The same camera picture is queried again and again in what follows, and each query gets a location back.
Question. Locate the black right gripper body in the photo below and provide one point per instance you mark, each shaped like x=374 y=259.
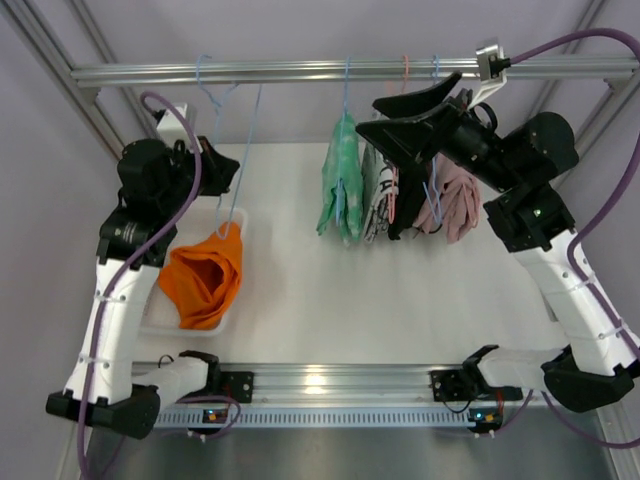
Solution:
x=451 y=128

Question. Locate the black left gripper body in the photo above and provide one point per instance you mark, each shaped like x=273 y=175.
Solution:
x=209 y=163

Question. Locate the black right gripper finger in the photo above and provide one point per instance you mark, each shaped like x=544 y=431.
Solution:
x=417 y=102
x=408 y=142

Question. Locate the orange trousers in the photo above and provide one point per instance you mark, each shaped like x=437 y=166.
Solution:
x=203 y=280

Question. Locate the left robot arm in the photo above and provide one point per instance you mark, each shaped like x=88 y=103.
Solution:
x=102 y=392

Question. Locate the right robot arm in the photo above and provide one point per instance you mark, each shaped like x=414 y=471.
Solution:
x=600 y=362

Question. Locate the blue hanger green garment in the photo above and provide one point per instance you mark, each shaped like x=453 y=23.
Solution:
x=346 y=90

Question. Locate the white black printed garment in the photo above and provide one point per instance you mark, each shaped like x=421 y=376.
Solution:
x=380 y=190

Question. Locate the pink garment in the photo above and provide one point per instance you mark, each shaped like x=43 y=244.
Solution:
x=460 y=200

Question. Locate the green tie-dye garment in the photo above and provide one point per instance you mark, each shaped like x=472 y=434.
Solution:
x=352 y=223

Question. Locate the white perforated plastic basket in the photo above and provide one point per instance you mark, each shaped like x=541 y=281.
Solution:
x=201 y=220

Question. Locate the pink wire hanger middle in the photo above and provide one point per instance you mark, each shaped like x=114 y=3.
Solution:
x=405 y=75

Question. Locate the aluminium hanging rail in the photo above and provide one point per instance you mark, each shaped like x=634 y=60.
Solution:
x=547 y=67

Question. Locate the empty blue wire hanger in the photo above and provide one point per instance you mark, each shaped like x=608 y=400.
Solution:
x=432 y=192

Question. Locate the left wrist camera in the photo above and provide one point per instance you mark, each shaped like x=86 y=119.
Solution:
x=170 y=129

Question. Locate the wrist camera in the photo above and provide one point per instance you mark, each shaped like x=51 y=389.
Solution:
x=491 y=66
x=170 y=129

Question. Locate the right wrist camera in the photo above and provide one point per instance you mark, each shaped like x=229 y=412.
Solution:
x=491 y=66

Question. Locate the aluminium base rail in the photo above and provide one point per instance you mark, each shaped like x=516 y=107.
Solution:
x=339 y=385

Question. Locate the aluminium frame post left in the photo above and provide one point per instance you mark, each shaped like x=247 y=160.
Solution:
x=36 y=33

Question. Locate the slotted cable duct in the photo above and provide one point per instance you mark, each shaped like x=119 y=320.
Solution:
x=333 y=417

